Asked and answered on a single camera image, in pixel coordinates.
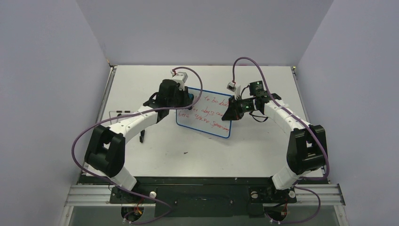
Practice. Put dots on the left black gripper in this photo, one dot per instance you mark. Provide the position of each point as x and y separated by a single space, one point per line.
186 99

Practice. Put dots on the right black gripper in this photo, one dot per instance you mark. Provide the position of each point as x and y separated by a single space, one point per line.
235 108

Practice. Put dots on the blue framed whiteboard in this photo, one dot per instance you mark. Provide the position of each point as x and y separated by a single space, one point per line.
206 115

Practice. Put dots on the blue and black eraser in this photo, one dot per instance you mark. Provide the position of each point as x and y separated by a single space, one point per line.
190 98

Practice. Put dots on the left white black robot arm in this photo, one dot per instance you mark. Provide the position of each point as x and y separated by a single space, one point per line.
106 148

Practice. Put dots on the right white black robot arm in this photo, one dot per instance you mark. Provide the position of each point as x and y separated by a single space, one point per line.
306 150

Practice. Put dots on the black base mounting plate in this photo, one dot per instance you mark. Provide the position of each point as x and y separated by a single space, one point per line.
208 197

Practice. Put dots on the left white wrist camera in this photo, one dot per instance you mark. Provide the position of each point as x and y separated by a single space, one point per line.
180 78

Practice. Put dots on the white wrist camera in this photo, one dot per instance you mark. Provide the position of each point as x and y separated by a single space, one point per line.
180 78
235 88

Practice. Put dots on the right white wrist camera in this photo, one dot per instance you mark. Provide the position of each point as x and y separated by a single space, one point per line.
235 88

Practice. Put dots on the wire whiteboard stand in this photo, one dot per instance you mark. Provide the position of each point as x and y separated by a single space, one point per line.
130 126

